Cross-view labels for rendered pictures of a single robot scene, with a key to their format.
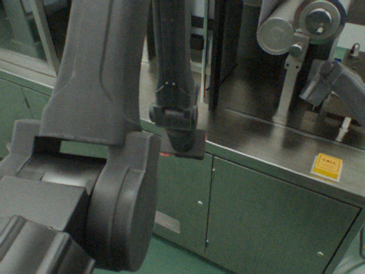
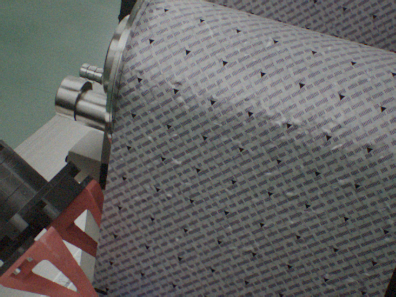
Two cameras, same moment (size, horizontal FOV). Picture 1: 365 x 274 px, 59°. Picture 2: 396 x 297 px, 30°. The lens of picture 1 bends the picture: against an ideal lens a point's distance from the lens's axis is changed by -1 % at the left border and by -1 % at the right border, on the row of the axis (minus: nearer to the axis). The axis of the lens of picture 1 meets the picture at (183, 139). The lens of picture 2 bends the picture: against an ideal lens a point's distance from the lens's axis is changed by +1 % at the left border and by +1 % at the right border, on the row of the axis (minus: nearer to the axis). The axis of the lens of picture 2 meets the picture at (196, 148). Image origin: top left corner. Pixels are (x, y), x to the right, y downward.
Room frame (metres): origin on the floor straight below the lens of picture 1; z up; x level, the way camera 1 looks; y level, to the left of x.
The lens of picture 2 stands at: (0.87, -0.97, 1.51)
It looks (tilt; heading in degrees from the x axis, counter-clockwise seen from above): 30 degrees down; 74
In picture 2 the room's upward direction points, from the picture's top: 11 degrees clockwise
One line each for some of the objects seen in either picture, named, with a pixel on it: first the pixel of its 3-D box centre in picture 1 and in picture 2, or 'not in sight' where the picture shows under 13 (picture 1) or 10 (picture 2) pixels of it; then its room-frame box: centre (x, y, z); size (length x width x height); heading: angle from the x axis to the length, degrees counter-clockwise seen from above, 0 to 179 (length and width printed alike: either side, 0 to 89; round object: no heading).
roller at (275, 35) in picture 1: (285, 23); not in sight; (1.14, -0.36, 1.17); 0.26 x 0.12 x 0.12; 152
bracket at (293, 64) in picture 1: (290, 80); (96, 218); (0.95, -0.36, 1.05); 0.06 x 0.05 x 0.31; 152
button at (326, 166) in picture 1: (327, 166); not in sight; (0.69, -0.44, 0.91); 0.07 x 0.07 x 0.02; 62
